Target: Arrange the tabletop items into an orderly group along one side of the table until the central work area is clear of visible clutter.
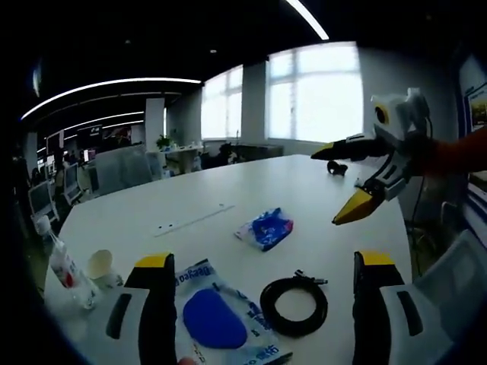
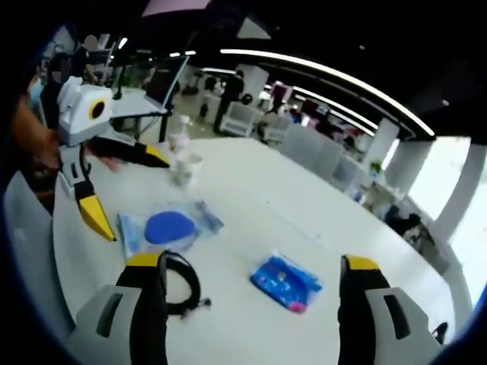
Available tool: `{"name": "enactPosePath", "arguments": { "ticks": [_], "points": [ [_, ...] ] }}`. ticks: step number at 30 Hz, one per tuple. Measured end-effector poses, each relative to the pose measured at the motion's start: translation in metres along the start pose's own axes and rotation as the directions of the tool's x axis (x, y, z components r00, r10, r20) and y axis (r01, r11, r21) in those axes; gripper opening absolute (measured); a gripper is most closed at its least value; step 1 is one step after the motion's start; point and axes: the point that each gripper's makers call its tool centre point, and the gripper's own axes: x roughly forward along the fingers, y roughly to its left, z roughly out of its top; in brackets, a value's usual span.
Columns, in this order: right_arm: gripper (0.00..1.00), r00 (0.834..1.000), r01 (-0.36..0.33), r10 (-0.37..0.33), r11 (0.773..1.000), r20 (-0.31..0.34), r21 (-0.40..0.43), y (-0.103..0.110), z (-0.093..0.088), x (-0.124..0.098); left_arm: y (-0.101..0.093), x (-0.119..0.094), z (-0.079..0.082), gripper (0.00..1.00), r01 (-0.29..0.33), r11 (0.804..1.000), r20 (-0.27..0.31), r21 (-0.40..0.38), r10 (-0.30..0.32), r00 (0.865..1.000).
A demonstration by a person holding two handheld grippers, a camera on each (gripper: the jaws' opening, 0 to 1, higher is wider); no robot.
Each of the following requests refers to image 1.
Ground large bright window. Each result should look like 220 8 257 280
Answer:
266 41 363 144

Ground black earphones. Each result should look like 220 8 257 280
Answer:
326 160 349 177

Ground white background office chair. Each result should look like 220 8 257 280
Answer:
28 181 59 224
62 165 84 202

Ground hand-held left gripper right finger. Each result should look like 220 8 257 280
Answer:
352 249 454 365

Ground straight ceiling light strip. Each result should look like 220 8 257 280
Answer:
285 0 330 41

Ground blue white wall poster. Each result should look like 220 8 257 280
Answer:
458 56 487 214

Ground white mesh office chair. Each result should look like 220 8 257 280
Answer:
412 227 487 343

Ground narrow bright window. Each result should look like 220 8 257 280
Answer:
201 66 245 140

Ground white paper cup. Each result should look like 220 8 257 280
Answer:
87 249 125 290

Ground white table power strip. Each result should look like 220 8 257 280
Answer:
154 204 237 238

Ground black office chair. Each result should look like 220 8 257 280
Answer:
218 142 239 164

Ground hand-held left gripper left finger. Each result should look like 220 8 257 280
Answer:
88 251 179 365

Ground long curved ceiling light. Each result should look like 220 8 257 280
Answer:
21 78 203 119

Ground blue plastic bag package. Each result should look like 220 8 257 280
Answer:
234 207 296 253

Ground clear plastic water bottle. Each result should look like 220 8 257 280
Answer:
34 215 101 310

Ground white low cabinet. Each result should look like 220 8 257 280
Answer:
146 146 203 178

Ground grey office partition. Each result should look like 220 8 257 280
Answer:
94 146 154 193

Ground person's right hand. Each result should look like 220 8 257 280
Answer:
402 133 438 178

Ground mask pack with blue oval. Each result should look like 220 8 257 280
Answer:
173 259 294 365

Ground white table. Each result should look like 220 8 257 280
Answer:
43 154 414 365

